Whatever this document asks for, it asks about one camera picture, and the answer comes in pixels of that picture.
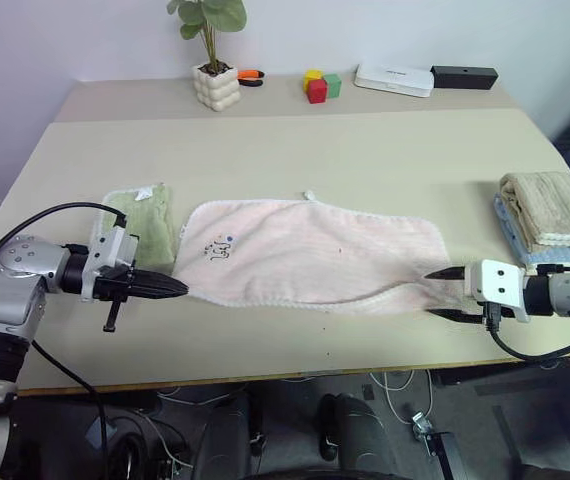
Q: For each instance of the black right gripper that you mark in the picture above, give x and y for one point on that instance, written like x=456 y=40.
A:
x=472 y=307

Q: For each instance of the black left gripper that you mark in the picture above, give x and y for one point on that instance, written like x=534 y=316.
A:
x=115 y=287

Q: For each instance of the pink towel with embroidery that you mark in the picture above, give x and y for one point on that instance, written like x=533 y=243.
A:
x=315 y=250

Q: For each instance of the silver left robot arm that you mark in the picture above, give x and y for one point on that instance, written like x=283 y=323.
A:
x=20 y=280

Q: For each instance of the green towel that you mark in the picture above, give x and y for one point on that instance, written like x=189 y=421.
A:
x=157 y=225

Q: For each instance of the folded blue towel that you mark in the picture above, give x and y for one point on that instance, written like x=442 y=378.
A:
x=555 y=256

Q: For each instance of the folded beige towel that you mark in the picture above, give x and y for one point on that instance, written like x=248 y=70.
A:
x=550 y=205

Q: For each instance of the large dark rounded shape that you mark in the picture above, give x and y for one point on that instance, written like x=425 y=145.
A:
x=360 y=435

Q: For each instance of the narrow dark rounded shape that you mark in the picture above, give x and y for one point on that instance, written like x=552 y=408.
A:
x=230 y=440

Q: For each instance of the white bubble plant pot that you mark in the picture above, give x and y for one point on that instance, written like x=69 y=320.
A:
x=216 y=90

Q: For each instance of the black rectangular box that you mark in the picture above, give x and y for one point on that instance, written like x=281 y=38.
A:
x=465 y=77

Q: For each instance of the white flat box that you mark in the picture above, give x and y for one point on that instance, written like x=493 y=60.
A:
x=392 y=80

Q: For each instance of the orange black pliers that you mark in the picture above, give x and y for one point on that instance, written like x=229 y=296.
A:
x=251 y=76

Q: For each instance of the green cube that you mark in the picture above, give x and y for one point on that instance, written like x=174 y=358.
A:
x=334 y=86

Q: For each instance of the red cube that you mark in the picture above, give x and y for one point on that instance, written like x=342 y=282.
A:
x=317 y=92

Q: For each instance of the yellow cube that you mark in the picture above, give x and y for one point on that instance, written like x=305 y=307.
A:
x=312 y=75

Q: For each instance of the green leafy plant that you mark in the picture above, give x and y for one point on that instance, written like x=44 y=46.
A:
x=205 y=12

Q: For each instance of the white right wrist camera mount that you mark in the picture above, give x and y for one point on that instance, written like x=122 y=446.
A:
x=495 y=280

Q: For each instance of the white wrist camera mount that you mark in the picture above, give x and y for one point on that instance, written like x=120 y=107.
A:
x=110 y=245
x=495 y=280

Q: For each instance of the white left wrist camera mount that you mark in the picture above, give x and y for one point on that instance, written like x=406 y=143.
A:
x=110 y=245

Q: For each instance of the metal caster bracket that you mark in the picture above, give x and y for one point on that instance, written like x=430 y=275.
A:
x=421 y=425

